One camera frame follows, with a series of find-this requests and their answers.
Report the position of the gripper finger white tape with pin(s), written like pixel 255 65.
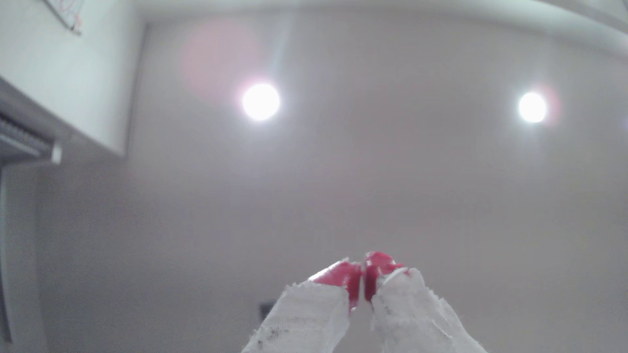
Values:
pixel 304 318
pixel 412 318

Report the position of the round ceiling light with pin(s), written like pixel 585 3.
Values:
pixel 261 102
pixel 532 107

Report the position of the grey window blind rail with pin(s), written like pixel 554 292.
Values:
pixel 24 142

